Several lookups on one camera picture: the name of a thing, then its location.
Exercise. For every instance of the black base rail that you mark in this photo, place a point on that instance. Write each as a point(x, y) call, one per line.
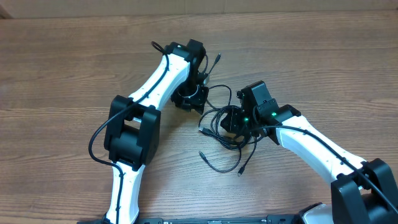
point(269, 219)

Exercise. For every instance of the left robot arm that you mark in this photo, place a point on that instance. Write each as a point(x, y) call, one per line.
point(133, 131)

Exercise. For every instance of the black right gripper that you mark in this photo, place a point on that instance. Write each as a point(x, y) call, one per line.
point(234, 128)

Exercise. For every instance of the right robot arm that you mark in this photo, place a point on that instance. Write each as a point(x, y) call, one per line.
point(361, 191)

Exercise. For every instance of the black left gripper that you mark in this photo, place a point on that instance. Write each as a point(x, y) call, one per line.
point(198, 102)

